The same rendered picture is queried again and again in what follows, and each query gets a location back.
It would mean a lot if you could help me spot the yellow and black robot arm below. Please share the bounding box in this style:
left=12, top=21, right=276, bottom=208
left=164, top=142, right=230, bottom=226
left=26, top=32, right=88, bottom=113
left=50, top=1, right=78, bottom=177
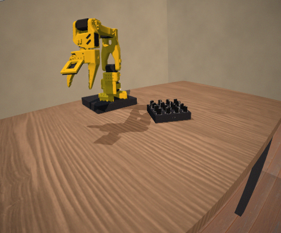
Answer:
left=73, top=18, right=127, bottom=102

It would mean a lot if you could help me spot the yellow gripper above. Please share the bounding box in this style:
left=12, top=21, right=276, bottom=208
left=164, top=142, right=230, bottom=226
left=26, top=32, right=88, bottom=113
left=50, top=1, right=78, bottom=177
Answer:
left=60, top=48, right=100, bottom=89

